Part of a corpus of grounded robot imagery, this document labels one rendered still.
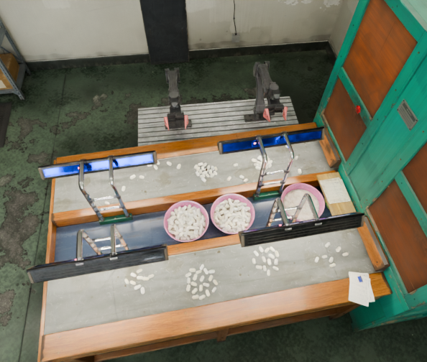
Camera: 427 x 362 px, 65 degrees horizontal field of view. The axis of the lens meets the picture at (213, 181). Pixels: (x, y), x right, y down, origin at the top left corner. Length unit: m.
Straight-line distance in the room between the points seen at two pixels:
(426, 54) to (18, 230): 2.98
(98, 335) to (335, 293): 1.23
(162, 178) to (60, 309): 0.93
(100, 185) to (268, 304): 1.24
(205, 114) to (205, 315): 1.47
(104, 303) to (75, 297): 0.16
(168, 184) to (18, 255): 1.47
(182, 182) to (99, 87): 2.08
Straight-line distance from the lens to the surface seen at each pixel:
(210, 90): 3.77
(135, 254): 1.61
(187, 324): 1.85
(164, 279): 1.93
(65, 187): 2.34
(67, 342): 1.96
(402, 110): 1.77
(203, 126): 2.54
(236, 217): 2.06
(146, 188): 2.18
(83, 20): 3.97
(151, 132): 2.54
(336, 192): 2.22
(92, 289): 2.01
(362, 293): 2.04
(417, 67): 1.68
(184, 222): 2.05
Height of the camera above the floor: 2.59
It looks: 58 degrees down
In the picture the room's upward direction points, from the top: 1 degrees clockwise
